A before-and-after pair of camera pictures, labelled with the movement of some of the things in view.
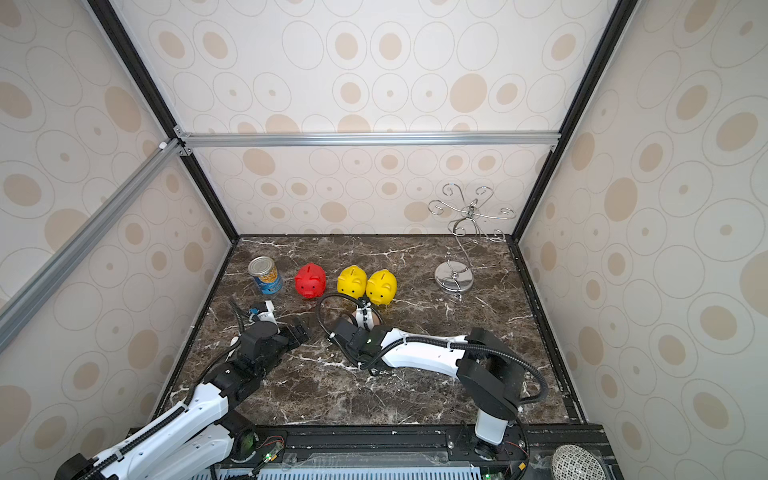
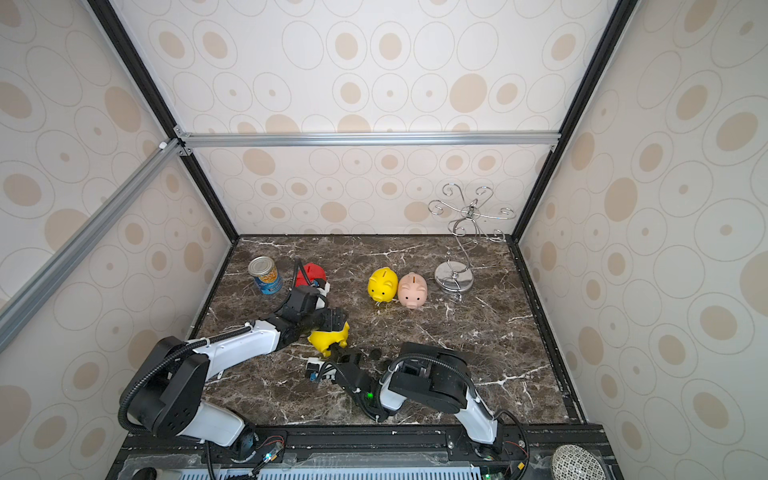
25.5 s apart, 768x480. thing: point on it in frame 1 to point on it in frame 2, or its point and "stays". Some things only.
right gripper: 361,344 to 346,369
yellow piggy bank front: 381,287 stays
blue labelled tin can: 264,270 stays
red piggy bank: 310,280 stays
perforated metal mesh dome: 573,462 stays
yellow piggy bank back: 352,280 to 322,339
